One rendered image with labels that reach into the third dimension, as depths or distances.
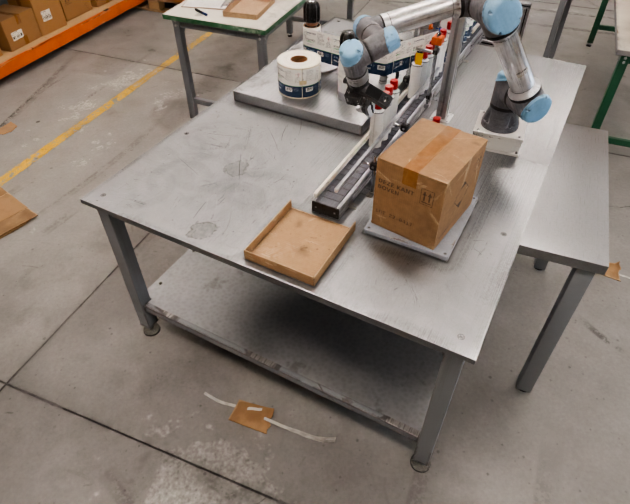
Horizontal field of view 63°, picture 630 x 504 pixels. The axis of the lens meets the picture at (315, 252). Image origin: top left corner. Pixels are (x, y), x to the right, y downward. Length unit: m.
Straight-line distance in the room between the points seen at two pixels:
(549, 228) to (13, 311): 2.51
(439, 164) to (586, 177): 0.81
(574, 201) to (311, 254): 1.01
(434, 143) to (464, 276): 0.44
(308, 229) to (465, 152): 0.57
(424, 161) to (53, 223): 2.43
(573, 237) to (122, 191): 1.64
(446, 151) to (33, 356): 2.06
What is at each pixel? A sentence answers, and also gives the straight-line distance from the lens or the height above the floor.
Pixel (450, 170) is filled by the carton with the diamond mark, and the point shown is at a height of 1.12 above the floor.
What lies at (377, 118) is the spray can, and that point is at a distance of 2.05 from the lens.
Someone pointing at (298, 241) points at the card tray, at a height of 0.83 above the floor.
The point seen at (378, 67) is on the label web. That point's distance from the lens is 2.60.
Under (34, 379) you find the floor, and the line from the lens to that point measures 2.70.
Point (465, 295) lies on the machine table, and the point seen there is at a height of 0.83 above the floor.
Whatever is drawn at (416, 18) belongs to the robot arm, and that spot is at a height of 1.39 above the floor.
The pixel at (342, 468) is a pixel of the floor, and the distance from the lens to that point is 2.20.
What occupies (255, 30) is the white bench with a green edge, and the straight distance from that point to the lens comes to 3.49.
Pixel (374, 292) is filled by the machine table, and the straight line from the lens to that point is 1.60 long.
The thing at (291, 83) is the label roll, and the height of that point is 0.95.
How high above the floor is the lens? 2.03
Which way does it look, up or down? 44 degrees down
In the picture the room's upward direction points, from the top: straight up
